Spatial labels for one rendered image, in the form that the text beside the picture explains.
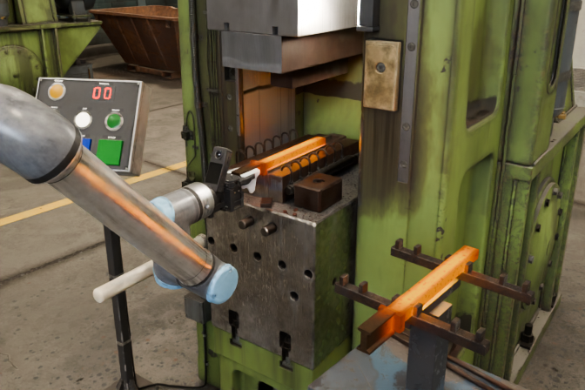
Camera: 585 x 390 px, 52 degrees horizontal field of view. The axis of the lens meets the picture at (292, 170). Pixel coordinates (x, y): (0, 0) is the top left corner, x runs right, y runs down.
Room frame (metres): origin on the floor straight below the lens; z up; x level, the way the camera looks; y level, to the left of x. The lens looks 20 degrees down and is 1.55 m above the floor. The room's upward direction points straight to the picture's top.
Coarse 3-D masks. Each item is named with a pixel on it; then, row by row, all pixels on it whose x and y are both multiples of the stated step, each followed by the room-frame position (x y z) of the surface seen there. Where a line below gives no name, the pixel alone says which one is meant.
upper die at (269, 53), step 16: (224, 32) 1.62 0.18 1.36; (240, 32) 1.59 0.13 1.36; (336, 32) 1.73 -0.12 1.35; (352, 32) 1.80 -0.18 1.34; (224, 48) 1.62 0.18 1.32; (240, 48) 1.59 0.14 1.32; (256, 48) 1.56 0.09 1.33; (272, 48) 1.53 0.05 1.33; (288, 48) 1.54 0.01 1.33; (304, 48) 1.60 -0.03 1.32; (320, 48) 1.66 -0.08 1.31; (336, 48) 1.73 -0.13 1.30; (352, 48) 1.80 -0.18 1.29; (224, 64) 1.63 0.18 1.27; (240, 64) 1.59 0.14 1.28; (256, 64) 1.56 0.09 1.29; (272, 64) 1.53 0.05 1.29; (288, 64) 1.54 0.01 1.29; (304, 64) 1.60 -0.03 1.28
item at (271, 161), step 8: (304, 144) 1.73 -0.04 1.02; (312, 144) 1.74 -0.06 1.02; (320, 144) 1.78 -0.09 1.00; (280, 152) 1.65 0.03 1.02; (288, 152) 1.65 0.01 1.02; (296, 152) 1.67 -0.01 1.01; (304, 152) 1.70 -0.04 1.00; (256, 160) 1.56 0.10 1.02; (264, 160) 1.58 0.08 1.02; (272, 160) 1.58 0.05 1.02; (280, 160) 1.61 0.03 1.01; (240, 168) 1.50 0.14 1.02; (248, 168) 1.50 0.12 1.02; (264, 168) 1.53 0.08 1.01
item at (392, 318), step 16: (464, 256) 1.13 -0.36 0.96; (432, 272) 1.06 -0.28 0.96; (448, 272) 1.06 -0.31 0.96; (416, 288) 1.00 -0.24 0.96; (432, 288) 1.00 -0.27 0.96; (400, 304) 0.94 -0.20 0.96; (368, 320) 0.88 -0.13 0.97; (384, 320) 0.88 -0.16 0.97; (400, 320) 0.90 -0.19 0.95; (368, 336) 0.85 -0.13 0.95; (384, 336) 0.88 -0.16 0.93; (368, 352) 0.84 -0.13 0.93
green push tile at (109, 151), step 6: (102, 144) 1.69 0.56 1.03; (108, 144) 1.69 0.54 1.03; (114, 144) 1.69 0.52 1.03; (120, 144) 1.68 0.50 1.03; (102, 150) 1.68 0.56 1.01; (108, 150) 1.68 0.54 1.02; (114, 150) 1.68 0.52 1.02; (120, 150) 1.68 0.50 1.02; (102, 156) 1.67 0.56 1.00; (108, 156) 1.67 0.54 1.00; (114, 156) 1.67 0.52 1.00; (120, 156) 1.67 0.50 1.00; (108, 162) 1.66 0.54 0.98; (114, 162) 1.66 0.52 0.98
